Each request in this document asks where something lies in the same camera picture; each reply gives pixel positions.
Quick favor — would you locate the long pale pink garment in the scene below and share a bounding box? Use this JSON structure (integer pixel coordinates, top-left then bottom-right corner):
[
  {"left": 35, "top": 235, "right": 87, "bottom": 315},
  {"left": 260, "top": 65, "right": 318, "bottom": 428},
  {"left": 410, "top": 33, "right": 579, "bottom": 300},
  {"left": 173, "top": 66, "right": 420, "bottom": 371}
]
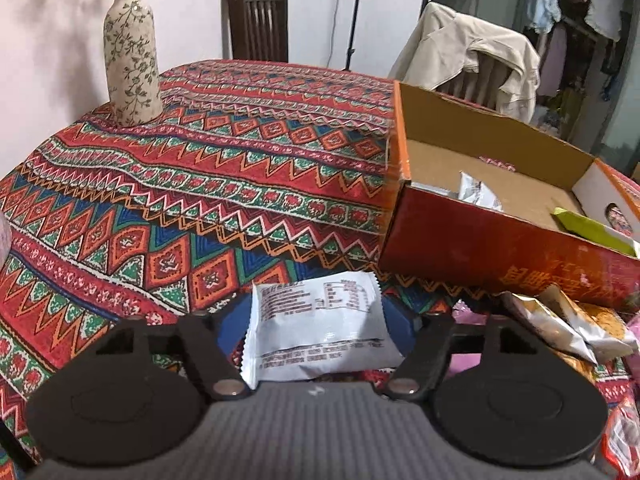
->
[{"left": 537, "top": 22, "right": 568, "bottom": 98}]

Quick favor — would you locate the orange cardboard box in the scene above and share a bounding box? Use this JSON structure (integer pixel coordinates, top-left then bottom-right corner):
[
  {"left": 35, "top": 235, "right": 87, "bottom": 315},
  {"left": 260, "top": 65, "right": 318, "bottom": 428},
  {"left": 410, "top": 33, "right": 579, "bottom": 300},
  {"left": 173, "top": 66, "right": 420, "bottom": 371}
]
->
[{"left": 376, "top": 80, "right": 640, "bottom": 311}]

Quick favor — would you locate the wooden chair under jacket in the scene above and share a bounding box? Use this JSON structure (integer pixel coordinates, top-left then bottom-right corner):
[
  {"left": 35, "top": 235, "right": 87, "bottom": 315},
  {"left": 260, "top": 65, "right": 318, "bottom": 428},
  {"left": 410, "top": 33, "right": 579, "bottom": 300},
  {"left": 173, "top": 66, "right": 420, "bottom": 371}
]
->
[{"left": 440, "top": 52, "right": 516, "bottom": 111}]

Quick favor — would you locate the pile of snack packets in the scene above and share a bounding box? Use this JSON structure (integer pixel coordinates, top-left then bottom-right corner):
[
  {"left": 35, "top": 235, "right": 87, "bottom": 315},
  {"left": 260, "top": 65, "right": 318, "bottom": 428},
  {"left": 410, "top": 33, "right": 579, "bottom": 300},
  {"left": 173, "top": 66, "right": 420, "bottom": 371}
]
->
[{"left": 450, "top": 285, "right": 640, "bottom": 480}]

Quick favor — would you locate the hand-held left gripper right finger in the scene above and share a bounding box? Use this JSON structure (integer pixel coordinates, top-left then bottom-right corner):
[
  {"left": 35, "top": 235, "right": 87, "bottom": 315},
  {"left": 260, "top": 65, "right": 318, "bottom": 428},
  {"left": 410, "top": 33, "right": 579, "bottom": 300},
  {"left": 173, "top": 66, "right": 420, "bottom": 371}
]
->
[{"left": 382, "top": 300, "right": 541, "bottom": 403}]

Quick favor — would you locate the black light stand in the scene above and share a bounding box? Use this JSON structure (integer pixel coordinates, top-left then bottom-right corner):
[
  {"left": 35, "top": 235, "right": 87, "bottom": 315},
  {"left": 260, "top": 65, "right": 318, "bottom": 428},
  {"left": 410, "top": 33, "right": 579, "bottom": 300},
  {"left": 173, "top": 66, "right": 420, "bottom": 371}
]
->
[{"left": 327, "top": 0, "right": 366, "bottom": 72}]

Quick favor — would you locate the dark wooden chair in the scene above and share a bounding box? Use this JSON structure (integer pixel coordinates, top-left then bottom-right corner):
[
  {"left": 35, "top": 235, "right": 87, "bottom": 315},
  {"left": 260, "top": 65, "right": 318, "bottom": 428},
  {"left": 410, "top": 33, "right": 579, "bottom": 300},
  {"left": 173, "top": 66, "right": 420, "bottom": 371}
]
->
[{"left": 222, "top": 0, "right": 289, "bottom": 63}]

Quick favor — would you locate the silver white snack packet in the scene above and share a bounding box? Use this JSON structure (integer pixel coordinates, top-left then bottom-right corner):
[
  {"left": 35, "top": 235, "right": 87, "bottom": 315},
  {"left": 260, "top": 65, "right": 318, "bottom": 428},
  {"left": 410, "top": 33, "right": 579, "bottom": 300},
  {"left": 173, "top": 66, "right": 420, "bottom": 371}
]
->
[{"left": 457, "top": 171, "right": 505, "bottom": 212}]

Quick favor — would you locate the white hanging garment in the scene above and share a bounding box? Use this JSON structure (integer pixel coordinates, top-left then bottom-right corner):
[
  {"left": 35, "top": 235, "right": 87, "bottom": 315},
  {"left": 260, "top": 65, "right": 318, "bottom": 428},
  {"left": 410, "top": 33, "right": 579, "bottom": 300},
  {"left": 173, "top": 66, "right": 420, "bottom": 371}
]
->
[{"left": 585, "top": 0, "right": 626, "bottom": 41}]

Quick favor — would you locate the beige jacket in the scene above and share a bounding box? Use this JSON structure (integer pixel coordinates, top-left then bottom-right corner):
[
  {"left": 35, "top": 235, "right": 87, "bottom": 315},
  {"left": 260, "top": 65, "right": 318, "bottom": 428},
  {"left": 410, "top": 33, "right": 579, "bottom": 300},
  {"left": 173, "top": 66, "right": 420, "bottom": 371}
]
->
[{"left": 389, "top": 1, "right": 541, "bottom": 123}]

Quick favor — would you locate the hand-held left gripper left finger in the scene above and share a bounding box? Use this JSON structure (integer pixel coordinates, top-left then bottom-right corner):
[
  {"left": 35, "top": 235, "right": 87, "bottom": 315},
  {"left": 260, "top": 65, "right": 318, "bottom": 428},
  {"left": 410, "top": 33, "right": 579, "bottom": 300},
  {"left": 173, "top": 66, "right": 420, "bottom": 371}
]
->
[{"left": 95, "top": 296, "right": 255, "bottom": 403}]

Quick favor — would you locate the green snack packet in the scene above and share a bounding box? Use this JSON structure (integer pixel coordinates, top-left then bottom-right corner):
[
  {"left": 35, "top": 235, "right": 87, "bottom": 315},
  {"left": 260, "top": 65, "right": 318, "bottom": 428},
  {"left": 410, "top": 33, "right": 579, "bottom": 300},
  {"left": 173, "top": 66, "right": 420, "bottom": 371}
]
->
[{"left": 551, "top": 207, "right": 640, "bottom": 257}]

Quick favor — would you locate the floral ceramic vase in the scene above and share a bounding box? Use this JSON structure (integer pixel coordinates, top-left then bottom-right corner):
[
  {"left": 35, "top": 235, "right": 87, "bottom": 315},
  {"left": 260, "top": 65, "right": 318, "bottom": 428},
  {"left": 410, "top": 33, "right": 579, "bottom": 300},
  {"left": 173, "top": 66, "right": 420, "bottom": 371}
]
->
[{"left": 103, "top": 0, "right": 163, "bottom": 128}]

